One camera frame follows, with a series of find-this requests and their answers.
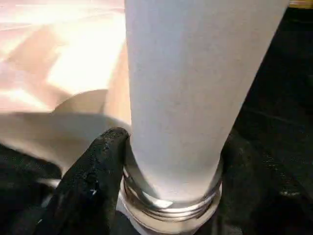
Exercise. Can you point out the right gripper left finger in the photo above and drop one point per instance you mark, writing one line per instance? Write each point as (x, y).
(93, 186)

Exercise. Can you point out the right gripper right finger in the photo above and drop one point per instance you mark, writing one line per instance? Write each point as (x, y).
(264, 195)

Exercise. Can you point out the white plastic table top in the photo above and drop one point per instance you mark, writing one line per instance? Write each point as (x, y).
(49, 73)

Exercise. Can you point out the white plastic table leg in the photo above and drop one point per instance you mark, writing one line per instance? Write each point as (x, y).
(190, 85)

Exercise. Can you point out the black mat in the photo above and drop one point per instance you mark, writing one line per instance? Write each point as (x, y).
(281, 85)

